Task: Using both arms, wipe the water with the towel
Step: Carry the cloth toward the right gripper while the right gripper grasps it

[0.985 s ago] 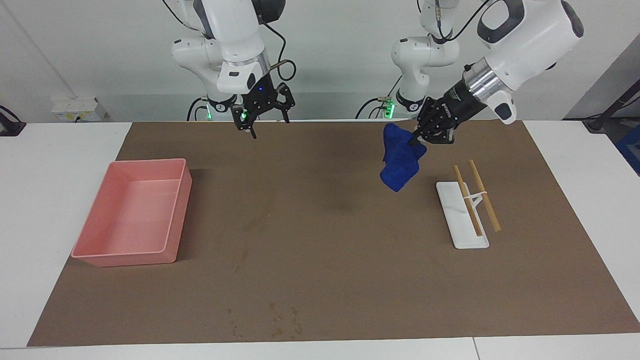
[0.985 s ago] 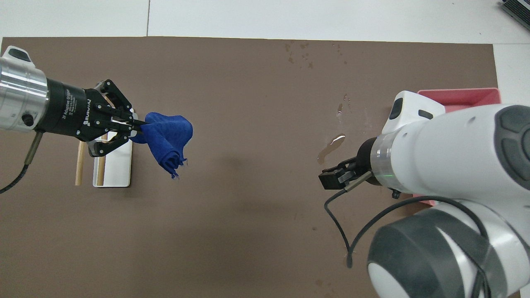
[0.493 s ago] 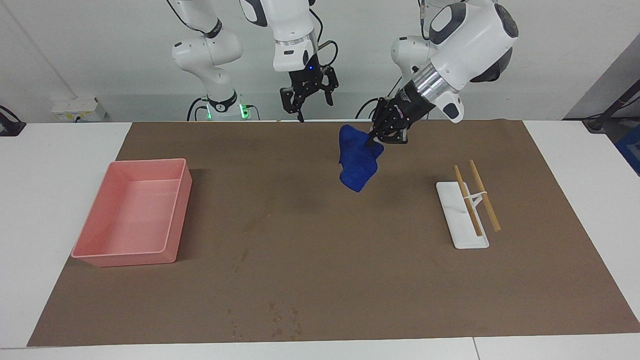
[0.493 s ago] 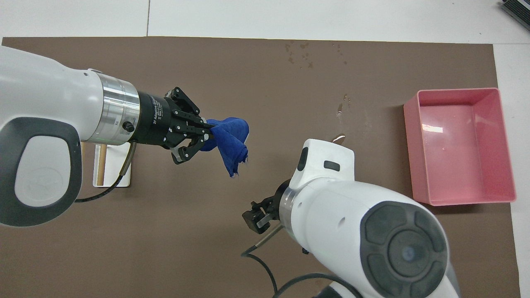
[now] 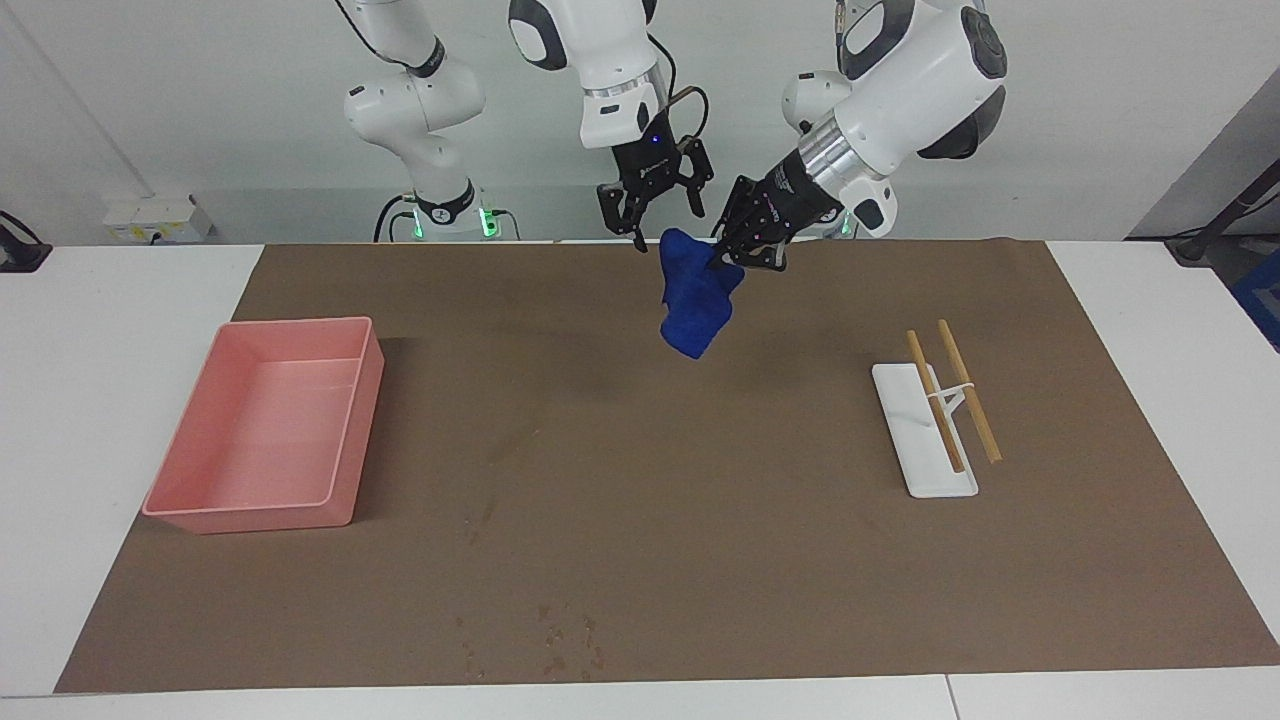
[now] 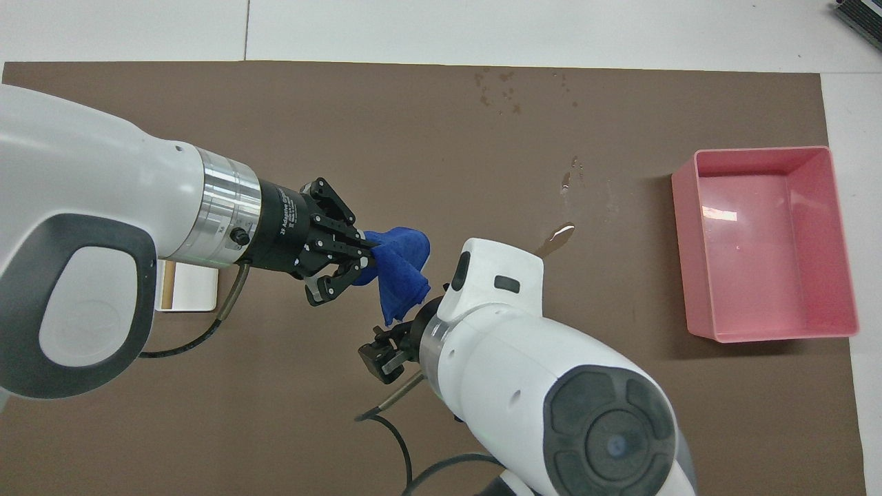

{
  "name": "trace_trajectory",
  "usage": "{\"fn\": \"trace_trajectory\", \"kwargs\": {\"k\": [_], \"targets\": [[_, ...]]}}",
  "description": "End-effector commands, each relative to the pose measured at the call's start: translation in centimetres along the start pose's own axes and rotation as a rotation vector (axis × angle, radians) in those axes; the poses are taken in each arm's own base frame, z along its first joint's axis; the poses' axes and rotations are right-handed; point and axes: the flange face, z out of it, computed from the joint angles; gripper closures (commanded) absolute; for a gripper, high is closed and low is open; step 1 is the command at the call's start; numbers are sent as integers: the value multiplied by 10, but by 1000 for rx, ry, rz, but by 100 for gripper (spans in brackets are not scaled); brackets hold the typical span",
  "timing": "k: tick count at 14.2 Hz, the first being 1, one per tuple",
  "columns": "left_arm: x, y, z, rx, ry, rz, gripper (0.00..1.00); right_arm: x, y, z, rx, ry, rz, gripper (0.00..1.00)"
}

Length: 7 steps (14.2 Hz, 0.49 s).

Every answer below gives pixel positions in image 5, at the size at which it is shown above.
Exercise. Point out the white wall socket box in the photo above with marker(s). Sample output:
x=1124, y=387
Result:
x=150, y=220

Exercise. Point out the brown table mat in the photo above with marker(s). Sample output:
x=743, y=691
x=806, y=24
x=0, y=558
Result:
x=640, y=500

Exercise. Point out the blue towel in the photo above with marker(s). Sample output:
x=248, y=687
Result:
x=695, y=300

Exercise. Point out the black stand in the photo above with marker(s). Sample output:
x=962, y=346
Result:
x=1195, y=245

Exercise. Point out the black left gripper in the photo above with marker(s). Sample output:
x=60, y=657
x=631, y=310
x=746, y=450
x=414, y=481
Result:
x=795, y=200

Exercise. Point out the black clamp mount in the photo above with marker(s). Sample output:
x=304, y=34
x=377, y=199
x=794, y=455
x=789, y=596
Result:
x=20, y=255

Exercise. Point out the blue crate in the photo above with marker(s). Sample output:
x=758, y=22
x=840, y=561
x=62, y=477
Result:
x=1262, y=295

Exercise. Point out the white rack with wooden bars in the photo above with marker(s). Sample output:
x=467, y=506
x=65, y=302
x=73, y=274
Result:
x=940, y=480

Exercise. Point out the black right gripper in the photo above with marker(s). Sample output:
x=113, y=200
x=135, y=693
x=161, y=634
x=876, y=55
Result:
x=655, y=165

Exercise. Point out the wooden rod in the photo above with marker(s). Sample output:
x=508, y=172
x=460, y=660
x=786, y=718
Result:
x=975, y=400
x=938, y=405

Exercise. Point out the pink plastic bin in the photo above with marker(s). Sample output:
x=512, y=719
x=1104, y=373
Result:
x=260, y=430

